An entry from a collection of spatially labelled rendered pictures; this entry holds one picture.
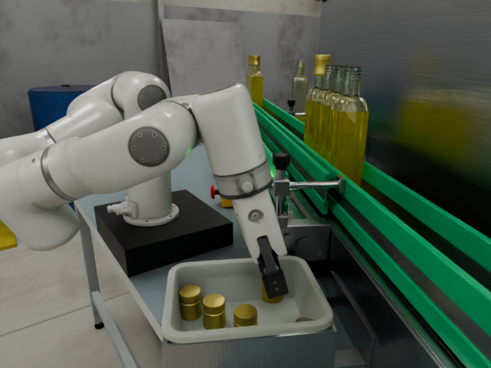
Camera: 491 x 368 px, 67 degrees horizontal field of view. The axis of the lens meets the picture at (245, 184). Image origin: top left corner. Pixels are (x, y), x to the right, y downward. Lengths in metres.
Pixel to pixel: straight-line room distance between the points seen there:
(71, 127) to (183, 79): 2.88
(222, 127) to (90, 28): 3.15
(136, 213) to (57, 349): 1.11
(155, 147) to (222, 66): 3.41
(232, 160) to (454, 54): 0.40
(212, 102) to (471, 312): 0.34
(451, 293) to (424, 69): 0.44
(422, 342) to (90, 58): 3.35
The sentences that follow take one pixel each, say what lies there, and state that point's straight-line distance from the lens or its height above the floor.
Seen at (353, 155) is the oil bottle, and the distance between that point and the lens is 0.71.
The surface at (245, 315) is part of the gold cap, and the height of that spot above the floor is 0.81.
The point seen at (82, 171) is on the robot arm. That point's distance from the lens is 0.48.
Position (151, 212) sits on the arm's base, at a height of 0.84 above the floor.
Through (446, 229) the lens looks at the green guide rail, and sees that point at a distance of 0.54.
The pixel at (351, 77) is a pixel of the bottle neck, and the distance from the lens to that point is 0.70.
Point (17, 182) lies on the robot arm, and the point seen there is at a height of 1.00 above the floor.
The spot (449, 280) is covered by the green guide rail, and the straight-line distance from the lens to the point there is 0.42.
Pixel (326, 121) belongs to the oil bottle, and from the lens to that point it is 0.77.
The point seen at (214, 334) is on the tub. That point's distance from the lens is 0.48.
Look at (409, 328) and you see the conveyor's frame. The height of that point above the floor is 0.88.
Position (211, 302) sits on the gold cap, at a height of 0.81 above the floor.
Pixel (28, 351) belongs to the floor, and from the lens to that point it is 1.90.
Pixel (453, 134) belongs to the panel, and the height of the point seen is 1.04.
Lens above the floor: 1.16
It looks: 19 degrees down
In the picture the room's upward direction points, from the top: straight up
